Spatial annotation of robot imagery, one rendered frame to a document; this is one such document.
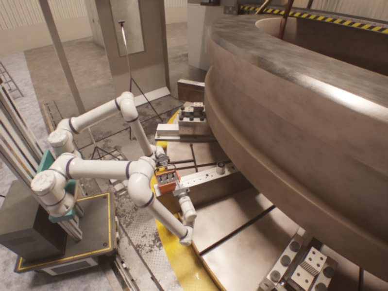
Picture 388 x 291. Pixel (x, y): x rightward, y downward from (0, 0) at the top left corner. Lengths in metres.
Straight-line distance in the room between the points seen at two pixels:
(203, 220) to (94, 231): 1.07
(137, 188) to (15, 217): 1.16
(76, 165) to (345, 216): 1.68
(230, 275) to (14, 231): 1.70
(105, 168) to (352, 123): 1.31
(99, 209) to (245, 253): 1.52
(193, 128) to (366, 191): 2.01
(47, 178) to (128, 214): 1.35
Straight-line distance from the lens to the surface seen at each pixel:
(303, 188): 1.40
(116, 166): 1.24
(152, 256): 2.27
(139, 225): 2.44
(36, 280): 2.67
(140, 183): 1.10
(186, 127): 2.65
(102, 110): 1.76
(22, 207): 2.00
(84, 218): 2.31
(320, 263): 1.55
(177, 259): 2.22
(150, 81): 4.68
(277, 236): 2.11
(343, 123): 1.06
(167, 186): 1.69
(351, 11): 4.27
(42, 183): 1.42
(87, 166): 1.36
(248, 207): 2.19
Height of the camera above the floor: 2.11
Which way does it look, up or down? 41 degrees down
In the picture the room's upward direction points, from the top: straight up
